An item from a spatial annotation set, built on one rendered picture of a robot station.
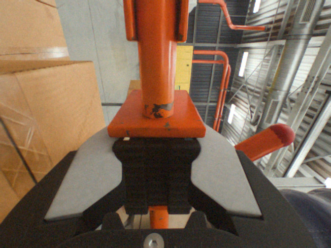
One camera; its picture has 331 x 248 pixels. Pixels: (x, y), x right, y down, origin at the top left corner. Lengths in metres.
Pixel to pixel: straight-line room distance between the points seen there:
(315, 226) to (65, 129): 0.40
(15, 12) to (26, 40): 0.09
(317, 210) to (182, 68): 7.30
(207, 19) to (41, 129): 11.01
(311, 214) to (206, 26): 10.93
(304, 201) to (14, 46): 0.93
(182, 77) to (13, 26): 7.06
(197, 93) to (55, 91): 11.15
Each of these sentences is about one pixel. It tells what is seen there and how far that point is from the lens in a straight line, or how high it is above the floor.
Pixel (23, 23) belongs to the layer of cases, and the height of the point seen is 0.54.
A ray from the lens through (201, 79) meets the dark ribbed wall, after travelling 11.14.
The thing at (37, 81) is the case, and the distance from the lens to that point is 0.21.
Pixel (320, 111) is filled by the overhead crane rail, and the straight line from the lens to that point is 2.66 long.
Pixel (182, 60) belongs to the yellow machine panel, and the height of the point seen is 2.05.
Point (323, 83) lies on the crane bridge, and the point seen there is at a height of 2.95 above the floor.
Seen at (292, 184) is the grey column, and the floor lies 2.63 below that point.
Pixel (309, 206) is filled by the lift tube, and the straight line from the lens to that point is 0.37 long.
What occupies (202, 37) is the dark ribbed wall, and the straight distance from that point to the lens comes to 10.98.
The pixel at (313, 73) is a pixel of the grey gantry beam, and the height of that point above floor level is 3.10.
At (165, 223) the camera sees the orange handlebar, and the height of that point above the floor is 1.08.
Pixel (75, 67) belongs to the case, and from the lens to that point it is 0.28.
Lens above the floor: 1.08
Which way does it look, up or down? 1 degrees up
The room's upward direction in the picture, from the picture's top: 90 degrees clockwise
